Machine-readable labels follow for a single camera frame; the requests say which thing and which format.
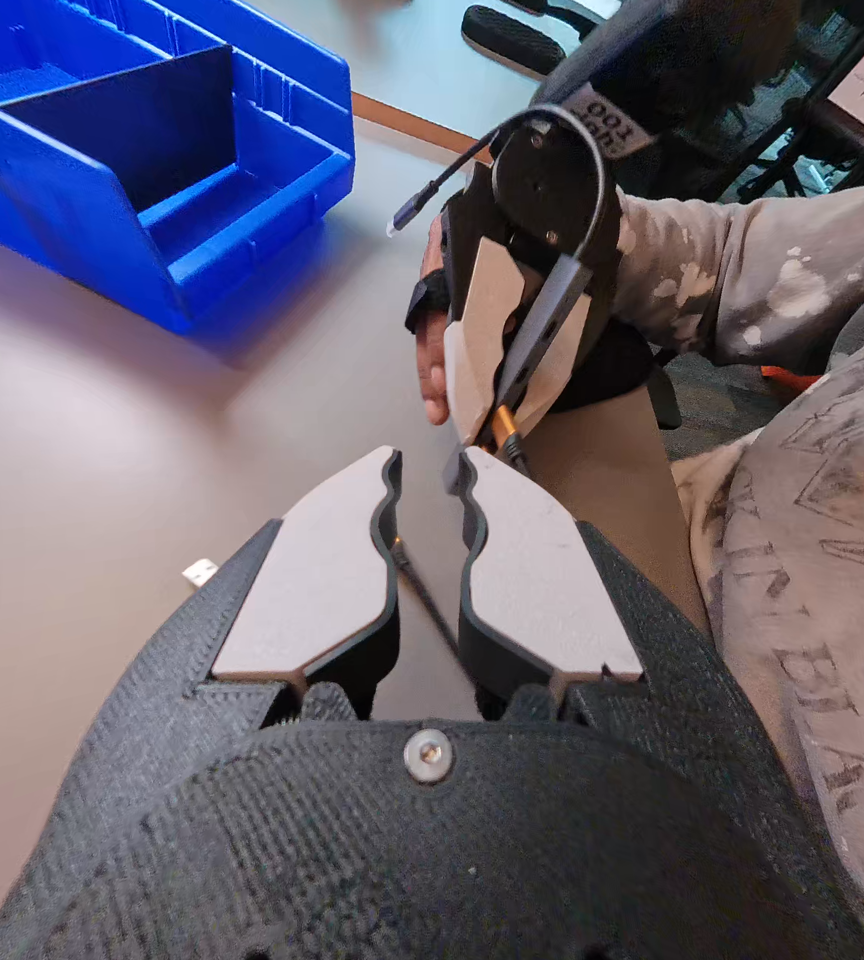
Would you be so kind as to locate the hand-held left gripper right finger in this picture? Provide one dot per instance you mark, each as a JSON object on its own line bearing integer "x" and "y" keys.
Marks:
{"x": 544, "y": 592}

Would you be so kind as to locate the black chair armrest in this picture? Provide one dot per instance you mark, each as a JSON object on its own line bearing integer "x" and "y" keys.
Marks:
{"x": 510, "y": 37}

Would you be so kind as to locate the person's right forearm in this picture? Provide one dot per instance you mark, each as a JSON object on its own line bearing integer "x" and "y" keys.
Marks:
{"x": 761, "y": 285}

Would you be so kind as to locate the orange black office chair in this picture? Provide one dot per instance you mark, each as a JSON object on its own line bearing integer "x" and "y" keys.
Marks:
{"x": 791, "y": 376}

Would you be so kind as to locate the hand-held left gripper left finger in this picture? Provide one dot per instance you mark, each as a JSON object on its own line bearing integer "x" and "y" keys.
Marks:
{"x": 312, "y": 592}

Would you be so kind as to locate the blue storage bin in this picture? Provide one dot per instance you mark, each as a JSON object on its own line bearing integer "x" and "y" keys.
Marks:
{"x": 64, "y": 210}

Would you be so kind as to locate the grey usb hub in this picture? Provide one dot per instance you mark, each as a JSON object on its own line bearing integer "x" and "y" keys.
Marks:
{"x": 552, "y": 300}

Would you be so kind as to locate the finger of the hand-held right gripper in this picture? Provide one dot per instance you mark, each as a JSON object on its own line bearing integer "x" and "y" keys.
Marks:
{"x": 559, "y": 352}
{"x": 477, "y": 337}

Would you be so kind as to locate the person's right hand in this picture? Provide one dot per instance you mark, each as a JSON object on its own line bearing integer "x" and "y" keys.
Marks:
{"x": 432, "y": 375}

